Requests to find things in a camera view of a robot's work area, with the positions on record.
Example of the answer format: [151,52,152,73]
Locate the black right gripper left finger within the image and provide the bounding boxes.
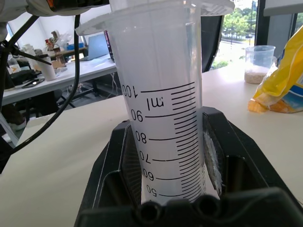
[81,122,143,211]

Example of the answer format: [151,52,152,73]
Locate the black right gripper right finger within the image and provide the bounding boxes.
[201,106,297,207]

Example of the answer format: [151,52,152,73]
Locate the clear plastic measuring cylinder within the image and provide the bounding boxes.
[75,0,235,207]

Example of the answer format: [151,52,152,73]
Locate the white cylindrical cup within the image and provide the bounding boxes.
[40,56,58,82]

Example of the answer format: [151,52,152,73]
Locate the clear measuring cup with grains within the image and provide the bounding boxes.
[244,44,276,85]

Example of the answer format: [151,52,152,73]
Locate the open grey laptop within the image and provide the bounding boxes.
[80,33,112,61]

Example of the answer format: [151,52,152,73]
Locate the white background desk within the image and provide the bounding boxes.
[1,55,118,106]

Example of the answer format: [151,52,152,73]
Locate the yellow snack bag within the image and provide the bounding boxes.
[247,30,303,114]

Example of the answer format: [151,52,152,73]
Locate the clear plastic bottle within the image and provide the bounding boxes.
[6,53,20,74]

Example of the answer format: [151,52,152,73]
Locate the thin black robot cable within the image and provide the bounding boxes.
[0,15,40,112]

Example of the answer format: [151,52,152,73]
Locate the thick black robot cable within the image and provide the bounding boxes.
[9,14,82,155]

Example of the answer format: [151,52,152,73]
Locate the black-handled scissors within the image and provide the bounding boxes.
[21,79,45,89]

